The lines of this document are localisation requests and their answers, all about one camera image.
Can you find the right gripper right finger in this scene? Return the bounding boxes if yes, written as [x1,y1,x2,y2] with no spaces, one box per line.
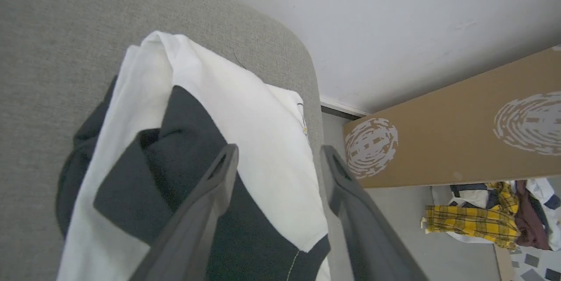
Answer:
[320,145,428,281]

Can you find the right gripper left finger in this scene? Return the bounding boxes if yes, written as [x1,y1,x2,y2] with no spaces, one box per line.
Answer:
[127,143,240,281]

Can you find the black and white garment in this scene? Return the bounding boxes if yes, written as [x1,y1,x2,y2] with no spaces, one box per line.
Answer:
[55,30,332,281]

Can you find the yellow plaid cloth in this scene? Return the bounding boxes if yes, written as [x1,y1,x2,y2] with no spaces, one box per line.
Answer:
[421,181,521,250]

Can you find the white and black cloth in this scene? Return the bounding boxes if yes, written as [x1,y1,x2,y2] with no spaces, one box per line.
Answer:
[432,183,500,210]

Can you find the brown cardboard box white print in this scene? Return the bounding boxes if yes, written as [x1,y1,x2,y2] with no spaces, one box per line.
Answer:
[343,44,561,189]

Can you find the dark red cloth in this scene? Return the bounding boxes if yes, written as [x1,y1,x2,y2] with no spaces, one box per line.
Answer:
[514,179,552,251]

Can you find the white cloth grey squares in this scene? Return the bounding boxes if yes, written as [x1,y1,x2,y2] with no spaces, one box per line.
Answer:
[508,248,561,281]

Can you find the white cloth navy patches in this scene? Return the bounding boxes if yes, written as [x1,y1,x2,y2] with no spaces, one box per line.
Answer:
[524,177,561,252]

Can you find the grey fabric sofa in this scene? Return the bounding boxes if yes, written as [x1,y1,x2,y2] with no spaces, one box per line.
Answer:
[0,0,356,281]

